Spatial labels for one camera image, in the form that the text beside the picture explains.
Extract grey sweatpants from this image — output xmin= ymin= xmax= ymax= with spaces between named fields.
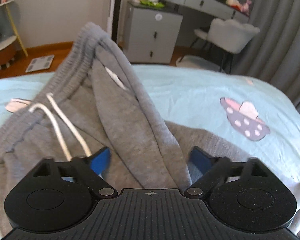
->
xmin=0 ymin=23 xmax=300 ymax=239

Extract light blue patterned bedsheet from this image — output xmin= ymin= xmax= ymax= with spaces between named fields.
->
xmin=0 ymin=64 xmax=300 ymax=240

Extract white bathroom scale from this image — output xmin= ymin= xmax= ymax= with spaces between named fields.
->
xmin=25 ymin=55 xmax=55 ymax=73

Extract grey curtain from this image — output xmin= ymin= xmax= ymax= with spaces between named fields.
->
xmin=233 ymin=0 xmax=300 ymax=113

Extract white fluffy chair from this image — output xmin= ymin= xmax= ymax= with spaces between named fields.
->
xmin=190 ymin=18 xmax=260 ymax=74

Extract grey drawer cabinet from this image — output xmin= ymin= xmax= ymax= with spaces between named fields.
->
xmin=123 ymin=2 xmax=183 ymax=64

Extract pink plush toy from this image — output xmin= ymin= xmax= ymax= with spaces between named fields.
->
xmin=240 ymin=0 xmax=252 ymax=16

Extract grey vanity desk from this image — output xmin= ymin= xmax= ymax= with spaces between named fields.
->
xmin=163 ymin=0 xmax=249 ymax=23

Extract green item on cabinet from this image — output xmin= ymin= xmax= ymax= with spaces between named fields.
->
xmin=140 ymin=0 xmax=165 ymax=8

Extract yellow frame white shelf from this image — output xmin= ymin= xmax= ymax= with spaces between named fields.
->
xmin=0 ymin=0 xmax=29 ymax=80

